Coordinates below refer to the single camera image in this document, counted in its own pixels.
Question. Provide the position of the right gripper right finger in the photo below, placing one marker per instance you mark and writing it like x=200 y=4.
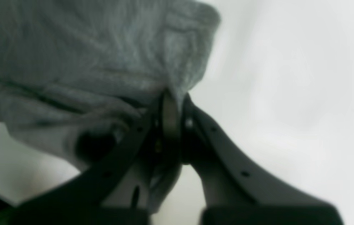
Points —
x=237 y=191

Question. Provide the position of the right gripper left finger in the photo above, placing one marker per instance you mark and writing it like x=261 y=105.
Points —
x=124 y=188

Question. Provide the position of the grey T-shirt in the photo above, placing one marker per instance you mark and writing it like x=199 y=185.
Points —
x=76 y=74

